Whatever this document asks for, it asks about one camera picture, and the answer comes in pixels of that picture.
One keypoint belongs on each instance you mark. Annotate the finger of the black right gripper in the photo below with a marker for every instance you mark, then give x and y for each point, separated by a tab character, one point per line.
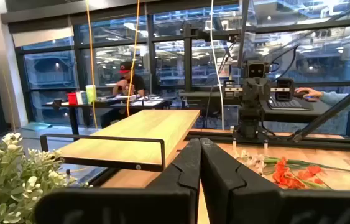
229	95
285	95

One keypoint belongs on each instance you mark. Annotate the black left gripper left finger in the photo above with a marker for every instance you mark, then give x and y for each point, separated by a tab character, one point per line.
168	199

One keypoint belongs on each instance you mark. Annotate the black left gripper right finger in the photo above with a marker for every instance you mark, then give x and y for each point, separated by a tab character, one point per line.
243	202

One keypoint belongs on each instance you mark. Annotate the white artificial flower bunch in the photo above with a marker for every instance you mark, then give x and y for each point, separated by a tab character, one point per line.
257	161

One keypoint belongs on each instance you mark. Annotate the orange artificial flower bunch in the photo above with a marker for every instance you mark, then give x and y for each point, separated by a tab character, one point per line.
283	177

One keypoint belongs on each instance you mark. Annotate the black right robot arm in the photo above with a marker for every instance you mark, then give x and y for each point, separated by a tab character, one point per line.
250	124

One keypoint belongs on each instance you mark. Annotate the person's forearm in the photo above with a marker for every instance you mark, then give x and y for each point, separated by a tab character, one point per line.
339	99

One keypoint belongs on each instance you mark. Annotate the black keyboard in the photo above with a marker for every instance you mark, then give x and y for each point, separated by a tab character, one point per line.
286	104

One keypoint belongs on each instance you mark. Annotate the person's hand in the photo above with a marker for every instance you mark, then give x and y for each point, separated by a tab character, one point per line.
306	92

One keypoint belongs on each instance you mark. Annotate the person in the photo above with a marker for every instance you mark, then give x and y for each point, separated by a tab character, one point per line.
132	82

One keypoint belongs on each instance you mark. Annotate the green cup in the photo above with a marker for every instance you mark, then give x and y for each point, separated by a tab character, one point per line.
90	93

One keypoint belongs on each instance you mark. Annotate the white box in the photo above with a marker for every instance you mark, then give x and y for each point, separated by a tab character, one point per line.
81	97

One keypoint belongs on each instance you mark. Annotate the red box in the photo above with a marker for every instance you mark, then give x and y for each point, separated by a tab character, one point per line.
72	99

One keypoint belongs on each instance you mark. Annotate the teal floor mat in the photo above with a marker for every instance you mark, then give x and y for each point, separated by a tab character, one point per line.
36	126

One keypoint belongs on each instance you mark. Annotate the green potted plant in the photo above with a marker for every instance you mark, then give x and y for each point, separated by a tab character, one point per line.
10	180

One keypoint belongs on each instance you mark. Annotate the white roller blind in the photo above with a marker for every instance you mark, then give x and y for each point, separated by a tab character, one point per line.
42	36

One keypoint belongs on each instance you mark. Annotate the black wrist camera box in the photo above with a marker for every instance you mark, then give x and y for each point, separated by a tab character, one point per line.
257	70

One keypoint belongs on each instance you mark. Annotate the black rig frame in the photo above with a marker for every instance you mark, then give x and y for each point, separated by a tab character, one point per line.
317	142

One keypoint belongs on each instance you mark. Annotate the wooden shelf with black frame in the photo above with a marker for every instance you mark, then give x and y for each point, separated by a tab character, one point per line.
137	133

